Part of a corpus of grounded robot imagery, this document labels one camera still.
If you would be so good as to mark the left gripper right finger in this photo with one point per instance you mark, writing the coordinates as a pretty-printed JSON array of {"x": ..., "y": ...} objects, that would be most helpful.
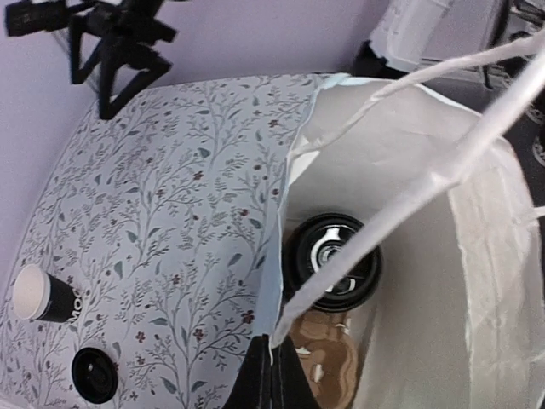
[{"x": 290, "y": 388}]

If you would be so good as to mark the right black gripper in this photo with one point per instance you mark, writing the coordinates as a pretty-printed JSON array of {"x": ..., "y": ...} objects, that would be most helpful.
[{"x": 126, "y": 68}]

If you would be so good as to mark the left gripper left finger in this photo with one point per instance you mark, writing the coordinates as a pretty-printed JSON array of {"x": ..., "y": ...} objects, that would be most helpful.
[{"x": 252, "y": 388}]

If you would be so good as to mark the brown cardboard cup carrier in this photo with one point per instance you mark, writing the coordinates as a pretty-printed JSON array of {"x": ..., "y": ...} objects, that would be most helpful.
[{"x": 328, "y": 355}]

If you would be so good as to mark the black plastic cup lid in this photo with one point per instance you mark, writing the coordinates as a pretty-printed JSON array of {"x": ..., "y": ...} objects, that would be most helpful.
[{"x": 313, "y": 250}]

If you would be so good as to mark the light blue paper bag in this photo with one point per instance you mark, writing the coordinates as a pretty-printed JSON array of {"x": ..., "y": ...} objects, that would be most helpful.
[{"x": 459, "y": 321}]

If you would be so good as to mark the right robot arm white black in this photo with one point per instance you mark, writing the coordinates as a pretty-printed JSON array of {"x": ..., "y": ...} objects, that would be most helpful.
[{"x": 399, "y": 37}]

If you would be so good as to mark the spare black plastic lids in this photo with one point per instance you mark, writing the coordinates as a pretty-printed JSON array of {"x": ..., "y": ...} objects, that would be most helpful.
[{"x": 94, "y": 375}]

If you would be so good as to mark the floral patterned table mat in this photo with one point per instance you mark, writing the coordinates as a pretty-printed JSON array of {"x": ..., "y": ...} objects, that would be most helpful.
[{"x": 161, "y": 218}]

